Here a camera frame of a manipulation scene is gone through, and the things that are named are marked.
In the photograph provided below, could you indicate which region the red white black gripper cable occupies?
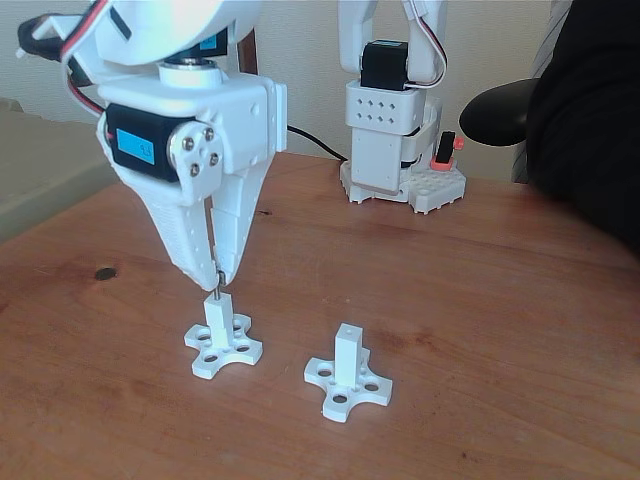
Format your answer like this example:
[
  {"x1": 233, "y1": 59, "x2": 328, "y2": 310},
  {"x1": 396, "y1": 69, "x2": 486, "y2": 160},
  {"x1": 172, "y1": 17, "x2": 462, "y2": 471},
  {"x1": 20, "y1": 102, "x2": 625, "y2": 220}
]
[{"x1": 59, "y1": 0, "x2": 111, "y2": 121}]

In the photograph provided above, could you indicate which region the black office chair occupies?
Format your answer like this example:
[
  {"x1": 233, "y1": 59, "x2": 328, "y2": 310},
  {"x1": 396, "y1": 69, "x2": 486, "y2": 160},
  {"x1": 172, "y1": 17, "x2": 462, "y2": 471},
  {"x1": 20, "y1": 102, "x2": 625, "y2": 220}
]
[{"x1": 458, "y1": 78, "x2": 539, "y2": 148}]

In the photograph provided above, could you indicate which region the orange and black table clamp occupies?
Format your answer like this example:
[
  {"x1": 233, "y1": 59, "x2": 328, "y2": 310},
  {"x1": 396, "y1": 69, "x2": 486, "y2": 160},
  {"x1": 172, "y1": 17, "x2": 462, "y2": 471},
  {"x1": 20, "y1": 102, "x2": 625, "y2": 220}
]
[{"x1": 432, "y1": 130, "x2": 466, "y2": 172}]

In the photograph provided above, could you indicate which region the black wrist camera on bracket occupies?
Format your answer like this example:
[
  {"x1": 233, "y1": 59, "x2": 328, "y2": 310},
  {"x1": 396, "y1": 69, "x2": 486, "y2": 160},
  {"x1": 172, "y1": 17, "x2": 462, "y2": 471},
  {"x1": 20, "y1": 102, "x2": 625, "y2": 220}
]
[{"x1": 16, "y1": 12, "x2": 96, "y2": 64}]

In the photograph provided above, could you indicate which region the white cross-base post stand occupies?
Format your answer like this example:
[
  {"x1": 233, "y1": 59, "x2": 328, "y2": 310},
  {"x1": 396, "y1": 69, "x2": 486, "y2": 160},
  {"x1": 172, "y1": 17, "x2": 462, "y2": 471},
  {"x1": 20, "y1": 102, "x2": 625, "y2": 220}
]
[
  {"x1": 303, "y1": 323, "x2": 395, "y2": 422},
  {"x1": 183, "y1": 293, "x2": 265, "y2": 380}
]

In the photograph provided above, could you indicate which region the black power cable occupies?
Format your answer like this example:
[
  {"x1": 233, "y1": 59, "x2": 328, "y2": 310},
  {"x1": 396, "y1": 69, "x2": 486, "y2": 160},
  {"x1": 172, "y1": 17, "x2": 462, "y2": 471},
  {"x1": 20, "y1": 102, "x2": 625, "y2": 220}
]
[{"x1": 285, "y1": 124, "x2": 349, "y2": 164}]

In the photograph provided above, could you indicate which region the person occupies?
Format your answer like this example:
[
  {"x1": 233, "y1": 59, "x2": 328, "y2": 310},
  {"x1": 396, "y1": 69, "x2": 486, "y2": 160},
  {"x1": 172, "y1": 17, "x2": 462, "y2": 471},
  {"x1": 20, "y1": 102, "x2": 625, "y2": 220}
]
[{"x1": 522, "y1": 0, "x2": 640, "y2": 251}]

